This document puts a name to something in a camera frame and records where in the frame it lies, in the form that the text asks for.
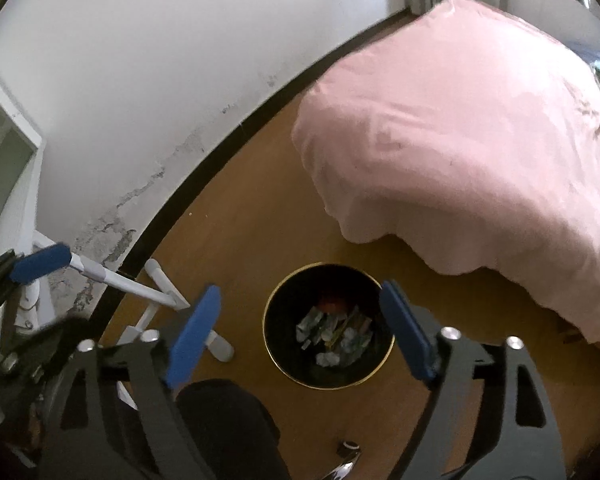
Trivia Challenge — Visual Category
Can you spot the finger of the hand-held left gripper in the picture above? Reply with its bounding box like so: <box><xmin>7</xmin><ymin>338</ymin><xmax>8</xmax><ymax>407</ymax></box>
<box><xmin>0</xmin><ymin>242</ymin><xmax>72</xmax><ymax>311</ymax></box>

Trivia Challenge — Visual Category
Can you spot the person's black trouser leg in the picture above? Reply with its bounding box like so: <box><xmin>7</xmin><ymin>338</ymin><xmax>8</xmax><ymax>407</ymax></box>
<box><xmin>177</xmin><ymin>379</ymin><xmax>291</xmax><ymax>480</ymax></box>

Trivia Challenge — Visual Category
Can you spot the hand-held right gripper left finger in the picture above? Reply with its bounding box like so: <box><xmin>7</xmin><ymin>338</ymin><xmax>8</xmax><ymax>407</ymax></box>
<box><xmin>39</xmin><ymin>285</ymin><xmax>222</xmax><ymax>480</ymax></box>

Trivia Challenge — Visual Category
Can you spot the black bin with gold rim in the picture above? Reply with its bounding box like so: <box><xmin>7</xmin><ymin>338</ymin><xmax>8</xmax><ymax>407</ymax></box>
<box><xmin>262</xmin><ymin>261</ymin><xmax>396</xmax><ymax>391</ymax></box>

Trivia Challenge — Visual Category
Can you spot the pink bed blanket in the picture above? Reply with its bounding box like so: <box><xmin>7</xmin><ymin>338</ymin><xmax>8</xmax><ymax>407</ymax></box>
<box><xmin>291</xmin><ymin>0</ymin><xmax>600</xmax><ymax>363</ymax></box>

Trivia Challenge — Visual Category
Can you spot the white metal rack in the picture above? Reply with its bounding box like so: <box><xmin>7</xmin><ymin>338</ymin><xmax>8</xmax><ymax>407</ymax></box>
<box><xmin>22</xmin><ymin>242</ymin><xmax>236</xmax><ymax>411</ymax></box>

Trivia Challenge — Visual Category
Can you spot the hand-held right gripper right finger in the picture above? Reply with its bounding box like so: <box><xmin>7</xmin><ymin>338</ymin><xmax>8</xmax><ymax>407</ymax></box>
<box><xmin>379</xmin><ymin>280</ymin><xmax>567</xmax><ymax>480</ymax></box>

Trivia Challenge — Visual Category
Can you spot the white shelf unit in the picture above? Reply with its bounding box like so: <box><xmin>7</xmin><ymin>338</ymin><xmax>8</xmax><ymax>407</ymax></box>
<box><xmin>0</xmin><ymin>62</ymin><xmax>47</xmax><ymax>271</ymax></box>

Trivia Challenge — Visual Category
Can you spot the pile of crumpled wrappers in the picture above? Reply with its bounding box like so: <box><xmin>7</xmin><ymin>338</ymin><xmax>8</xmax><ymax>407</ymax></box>
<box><xmin>295</xmin><ymin>305</ymin><xmax>376</xmax><ymax>368</ymax></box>

